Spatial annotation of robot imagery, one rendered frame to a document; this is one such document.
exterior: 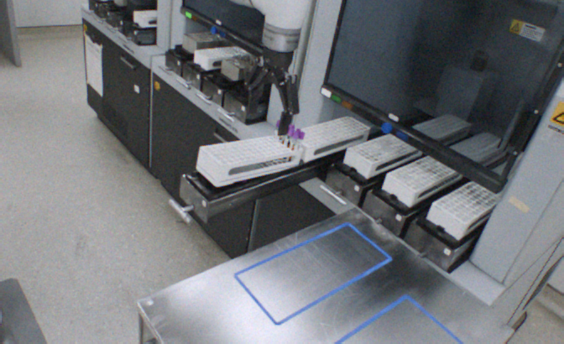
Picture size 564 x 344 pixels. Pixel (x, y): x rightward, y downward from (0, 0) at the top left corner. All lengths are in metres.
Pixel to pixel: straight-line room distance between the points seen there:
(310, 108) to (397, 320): 0.80
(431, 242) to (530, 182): 0.28
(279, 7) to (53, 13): 3.73
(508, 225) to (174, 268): 1.39
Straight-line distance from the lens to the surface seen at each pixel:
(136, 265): 2.11
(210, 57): 1.89
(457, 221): 1.22
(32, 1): 4.59
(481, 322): 1.05
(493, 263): 1.29
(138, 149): 2.57
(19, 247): 2.27
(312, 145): 1.34
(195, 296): 0.90
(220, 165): 1.11
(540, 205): 1.18
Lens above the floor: 1.50
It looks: 31 degrees down
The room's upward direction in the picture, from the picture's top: 11 degrees clockwise
